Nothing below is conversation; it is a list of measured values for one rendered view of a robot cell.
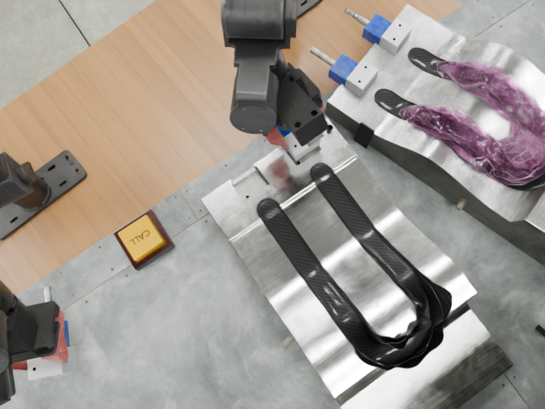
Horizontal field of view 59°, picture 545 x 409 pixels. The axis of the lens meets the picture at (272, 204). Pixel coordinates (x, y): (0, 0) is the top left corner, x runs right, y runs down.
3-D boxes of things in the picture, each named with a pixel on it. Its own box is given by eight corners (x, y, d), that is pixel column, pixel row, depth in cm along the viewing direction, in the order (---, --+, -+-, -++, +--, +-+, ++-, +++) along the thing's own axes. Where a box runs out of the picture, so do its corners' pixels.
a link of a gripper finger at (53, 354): (79, 377, 67) (48, 346, 61) (29, 388, 67) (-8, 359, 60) (84, 333, 72) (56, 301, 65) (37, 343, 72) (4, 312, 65)
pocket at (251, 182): (231, 187, 84) (229, 180, 81) (255, 170, 85) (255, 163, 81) (245, 207, 83) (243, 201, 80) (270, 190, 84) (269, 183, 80)
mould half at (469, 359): (208, 211, 89) (195, 191, 76) (323, 136, 92) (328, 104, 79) (375, 458, 77) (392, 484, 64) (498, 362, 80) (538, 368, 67)
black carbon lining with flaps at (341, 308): (251, 210, 82) (246, 195, 72) (328, 159, 83) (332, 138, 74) (376, 390, 74) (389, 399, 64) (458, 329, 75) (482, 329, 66)
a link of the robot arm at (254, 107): (291, 135, 60) (293, 68, 49) (223, 132, 60) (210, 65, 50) (295, 65, 65) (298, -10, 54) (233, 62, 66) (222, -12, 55)
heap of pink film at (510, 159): (390, 122, 86) (400, 101, 78) (445, 52, 89) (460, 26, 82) (517, 208, 81) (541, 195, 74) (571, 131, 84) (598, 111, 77)
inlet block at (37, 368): (39, 291, 76) (21, 289, 71) (70, 285, 76) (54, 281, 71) (46, 376, 73) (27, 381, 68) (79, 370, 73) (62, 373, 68)
